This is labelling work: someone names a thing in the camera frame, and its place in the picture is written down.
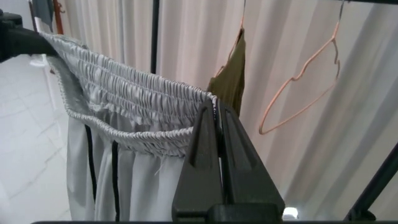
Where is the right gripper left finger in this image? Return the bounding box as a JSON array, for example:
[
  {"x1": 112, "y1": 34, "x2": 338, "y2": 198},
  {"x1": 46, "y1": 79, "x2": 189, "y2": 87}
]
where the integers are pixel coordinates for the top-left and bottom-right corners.
[{"x1": 172, "y1": 99, "x2": 224, "y2": 223}]

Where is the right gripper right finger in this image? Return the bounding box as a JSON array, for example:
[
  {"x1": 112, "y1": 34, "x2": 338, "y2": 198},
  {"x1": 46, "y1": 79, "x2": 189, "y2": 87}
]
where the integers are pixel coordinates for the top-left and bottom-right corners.
[{"x1": 217, "y1": 100, "x2": 285, "y2": 223}]

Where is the white curtain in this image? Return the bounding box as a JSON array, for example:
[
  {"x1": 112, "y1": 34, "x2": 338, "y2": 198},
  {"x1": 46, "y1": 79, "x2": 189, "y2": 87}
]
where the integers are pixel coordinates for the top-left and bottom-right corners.
[{"x1": 57, "y1": 0, "x2": 398, "y2": 222}]

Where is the black clothes rack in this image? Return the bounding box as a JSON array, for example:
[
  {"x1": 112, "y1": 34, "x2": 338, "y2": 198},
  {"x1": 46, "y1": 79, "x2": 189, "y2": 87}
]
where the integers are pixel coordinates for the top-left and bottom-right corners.
[{"x1": 150, "y1": 0, "x2": 398, "y2": 222}]

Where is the pale grey garment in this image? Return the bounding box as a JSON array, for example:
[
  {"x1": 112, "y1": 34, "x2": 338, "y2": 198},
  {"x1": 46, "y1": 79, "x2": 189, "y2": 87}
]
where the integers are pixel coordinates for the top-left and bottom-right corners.
[{"x1": 39, "y1": 30, "x2": 219, "y2": 222}]

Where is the green printed sleeveless shirt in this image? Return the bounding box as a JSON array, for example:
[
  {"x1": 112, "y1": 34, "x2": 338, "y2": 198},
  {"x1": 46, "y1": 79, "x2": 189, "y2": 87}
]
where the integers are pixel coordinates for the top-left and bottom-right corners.
[{"x1": 206, "y1": 27, "x2": 247, "y2": 118}]

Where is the pink clothes hanger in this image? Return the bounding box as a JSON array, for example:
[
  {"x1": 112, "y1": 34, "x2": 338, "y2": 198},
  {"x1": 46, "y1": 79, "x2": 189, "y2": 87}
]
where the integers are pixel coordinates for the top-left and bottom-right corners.
[
  {"x1": 258, "y1": 0, "x2": 346, "y2": 136},
  {"x1": 213, "y1": 0, "x2": 247, "y2": 78}
]

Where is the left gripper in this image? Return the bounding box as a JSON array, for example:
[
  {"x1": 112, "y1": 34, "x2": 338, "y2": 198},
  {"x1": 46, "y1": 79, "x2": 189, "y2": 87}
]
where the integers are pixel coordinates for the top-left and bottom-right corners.
[{"x1": 0, "y1": 9, "x2": 59, "y2": 63}]

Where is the red round-base stand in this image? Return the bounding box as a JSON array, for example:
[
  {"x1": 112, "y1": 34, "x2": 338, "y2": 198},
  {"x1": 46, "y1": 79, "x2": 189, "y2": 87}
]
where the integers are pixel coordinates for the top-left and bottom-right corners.
[{"x1": 52, "y1": 0, "x2": 66, "y2": 35}]

